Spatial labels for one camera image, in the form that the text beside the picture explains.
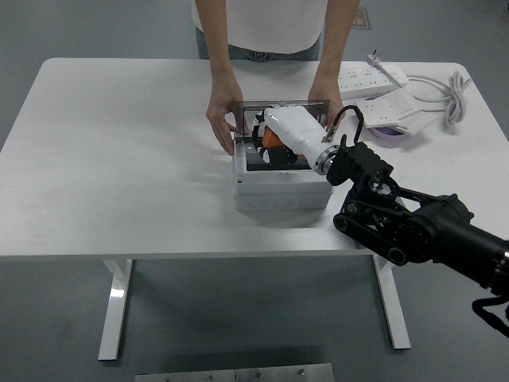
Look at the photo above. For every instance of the white table leg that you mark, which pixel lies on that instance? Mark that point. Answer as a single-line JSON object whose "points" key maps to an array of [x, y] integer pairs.
{"points": [[393, 310], [115, 310]]}

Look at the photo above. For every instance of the orange cylindrical battery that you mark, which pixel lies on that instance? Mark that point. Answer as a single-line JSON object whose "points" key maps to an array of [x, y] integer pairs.
{"points": [[270, 139]]}

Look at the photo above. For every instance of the grey plastic enclosure box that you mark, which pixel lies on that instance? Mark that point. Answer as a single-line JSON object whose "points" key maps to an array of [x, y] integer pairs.
{"points": [[278, 191]]}

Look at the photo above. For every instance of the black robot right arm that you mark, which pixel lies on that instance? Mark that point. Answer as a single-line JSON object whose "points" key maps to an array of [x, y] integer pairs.
{"points": [[417, 235]]}

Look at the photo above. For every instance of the person's left hand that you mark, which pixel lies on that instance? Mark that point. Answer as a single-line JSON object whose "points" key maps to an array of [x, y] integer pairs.
{"points": [[328, 91]]}

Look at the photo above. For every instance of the person's right hand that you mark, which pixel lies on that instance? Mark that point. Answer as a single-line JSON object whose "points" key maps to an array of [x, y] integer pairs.
{"points": [[222, 107]]}

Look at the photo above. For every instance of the person's left forearm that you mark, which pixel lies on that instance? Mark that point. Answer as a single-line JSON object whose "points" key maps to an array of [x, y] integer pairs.
{"points": [[336, 40]]}

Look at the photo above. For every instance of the brown floor sign sticker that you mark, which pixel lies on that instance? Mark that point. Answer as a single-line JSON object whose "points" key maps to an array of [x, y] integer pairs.
{"points": [[365, 20]]}

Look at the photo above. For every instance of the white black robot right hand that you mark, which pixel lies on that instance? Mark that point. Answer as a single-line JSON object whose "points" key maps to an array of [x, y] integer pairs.
{"points": [[294, 127]]}

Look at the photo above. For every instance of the person torso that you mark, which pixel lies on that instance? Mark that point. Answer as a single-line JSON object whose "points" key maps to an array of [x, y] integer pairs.
{"points": [[270, 28]]}

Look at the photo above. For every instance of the long white power strip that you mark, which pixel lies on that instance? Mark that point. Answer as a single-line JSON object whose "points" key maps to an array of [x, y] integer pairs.
{"points": [[370, 81]]}

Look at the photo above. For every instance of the smoky transparent hinged box lid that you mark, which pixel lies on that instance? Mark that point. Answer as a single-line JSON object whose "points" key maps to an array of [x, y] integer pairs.
{"points": [[243, 113]]}

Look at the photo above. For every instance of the white socket panel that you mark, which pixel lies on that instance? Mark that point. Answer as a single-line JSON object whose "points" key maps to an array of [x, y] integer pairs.
{"points": [[383, 109]]}

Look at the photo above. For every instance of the person's right forearm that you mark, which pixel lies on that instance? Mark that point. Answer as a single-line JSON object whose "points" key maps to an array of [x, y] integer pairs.
{"points": [[220, 51]]}

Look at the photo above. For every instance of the purple round dish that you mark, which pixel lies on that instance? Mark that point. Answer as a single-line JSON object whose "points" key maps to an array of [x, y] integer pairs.
{"points": [[387, 135]]}

